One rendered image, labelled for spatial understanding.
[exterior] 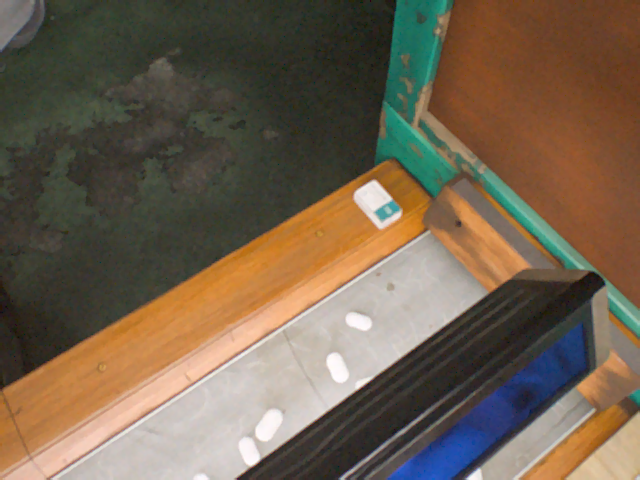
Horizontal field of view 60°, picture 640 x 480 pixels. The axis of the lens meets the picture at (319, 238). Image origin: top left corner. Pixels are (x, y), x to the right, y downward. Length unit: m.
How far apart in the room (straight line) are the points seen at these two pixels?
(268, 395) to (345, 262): 0.19
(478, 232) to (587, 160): 0.16
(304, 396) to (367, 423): 0.37
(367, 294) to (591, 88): 0.36
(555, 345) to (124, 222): 1.50
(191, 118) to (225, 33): 0.41
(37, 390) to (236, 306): 0.25
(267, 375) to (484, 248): 0.30
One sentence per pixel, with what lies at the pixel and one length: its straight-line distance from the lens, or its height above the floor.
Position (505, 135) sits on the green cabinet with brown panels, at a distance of 0.65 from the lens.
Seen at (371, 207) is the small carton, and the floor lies 0.78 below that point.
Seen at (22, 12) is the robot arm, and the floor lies 1.11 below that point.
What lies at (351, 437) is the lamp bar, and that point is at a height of 1.10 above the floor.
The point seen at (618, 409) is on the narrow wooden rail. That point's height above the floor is 0.76.
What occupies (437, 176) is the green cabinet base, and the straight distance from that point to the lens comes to 0.77.
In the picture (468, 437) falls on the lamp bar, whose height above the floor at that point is 1.08.
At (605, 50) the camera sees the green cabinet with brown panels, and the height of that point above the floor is 1.09.
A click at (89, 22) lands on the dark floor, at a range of 2.38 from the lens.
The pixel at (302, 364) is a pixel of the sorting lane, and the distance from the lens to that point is 0.70.
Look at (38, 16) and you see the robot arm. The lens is 0.56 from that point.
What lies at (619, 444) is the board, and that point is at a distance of 0.72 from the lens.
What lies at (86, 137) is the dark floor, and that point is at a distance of 1.98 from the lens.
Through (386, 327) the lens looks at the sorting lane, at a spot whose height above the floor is 0.74.
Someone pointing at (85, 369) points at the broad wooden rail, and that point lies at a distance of 0.73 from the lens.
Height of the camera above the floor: 1.41
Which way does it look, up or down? 61 degrees down
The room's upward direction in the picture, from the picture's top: straight up
